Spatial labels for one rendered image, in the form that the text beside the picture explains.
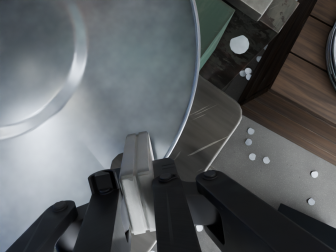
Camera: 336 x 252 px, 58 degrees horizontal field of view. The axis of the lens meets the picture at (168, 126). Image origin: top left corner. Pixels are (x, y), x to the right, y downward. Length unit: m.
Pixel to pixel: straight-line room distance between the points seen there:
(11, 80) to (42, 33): 0.04
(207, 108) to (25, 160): 0.13
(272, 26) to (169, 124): 0.25
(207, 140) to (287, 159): 0.87
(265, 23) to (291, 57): 0.31
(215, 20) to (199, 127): 0.20
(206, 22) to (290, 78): 0.37
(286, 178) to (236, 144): 0.19
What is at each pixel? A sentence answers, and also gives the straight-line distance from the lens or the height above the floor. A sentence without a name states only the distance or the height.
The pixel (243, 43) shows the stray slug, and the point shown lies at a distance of 0.38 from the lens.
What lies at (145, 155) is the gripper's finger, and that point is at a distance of 0.16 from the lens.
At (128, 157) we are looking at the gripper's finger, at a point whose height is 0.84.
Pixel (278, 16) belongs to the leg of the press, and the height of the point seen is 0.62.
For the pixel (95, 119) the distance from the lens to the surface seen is 0.22.
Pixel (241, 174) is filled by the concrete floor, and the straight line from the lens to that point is 1.03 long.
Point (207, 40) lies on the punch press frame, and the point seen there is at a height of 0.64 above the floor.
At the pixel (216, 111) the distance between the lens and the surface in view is 0.22.
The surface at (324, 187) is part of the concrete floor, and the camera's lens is 1.13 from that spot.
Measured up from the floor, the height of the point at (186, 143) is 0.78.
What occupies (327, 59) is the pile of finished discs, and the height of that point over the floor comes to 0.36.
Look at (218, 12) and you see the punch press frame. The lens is 0.39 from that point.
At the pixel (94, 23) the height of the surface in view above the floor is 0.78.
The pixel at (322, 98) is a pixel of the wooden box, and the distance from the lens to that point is 0.74.
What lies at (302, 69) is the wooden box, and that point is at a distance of 0.73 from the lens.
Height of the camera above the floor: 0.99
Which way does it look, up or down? 86 degrees down
